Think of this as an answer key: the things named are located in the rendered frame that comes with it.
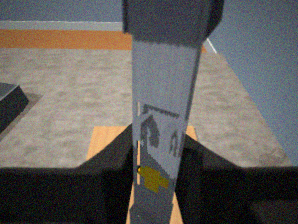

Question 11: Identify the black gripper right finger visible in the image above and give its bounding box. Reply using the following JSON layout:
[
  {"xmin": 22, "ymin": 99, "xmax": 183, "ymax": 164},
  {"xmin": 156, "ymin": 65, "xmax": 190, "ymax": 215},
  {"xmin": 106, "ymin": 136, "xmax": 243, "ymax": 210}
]
[{"xmin": 175, "ymin": 134, "xmax": 298, "ymax": 224}]

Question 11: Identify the light brown wooden board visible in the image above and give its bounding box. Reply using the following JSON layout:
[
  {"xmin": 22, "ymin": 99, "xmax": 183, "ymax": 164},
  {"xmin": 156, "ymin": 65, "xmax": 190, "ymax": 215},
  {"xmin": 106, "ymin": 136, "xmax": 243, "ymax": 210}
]
[{"xmin": 86, "ymin": 126, "xmax": 197, "ymax": 224}]

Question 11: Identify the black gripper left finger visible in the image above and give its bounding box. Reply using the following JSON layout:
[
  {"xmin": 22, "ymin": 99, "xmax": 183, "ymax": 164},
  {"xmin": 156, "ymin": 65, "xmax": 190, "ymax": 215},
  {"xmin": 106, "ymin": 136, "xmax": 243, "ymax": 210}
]
[{"xmin": 0, "ymin": 123, "xmax": 133, "ymax": 224}]

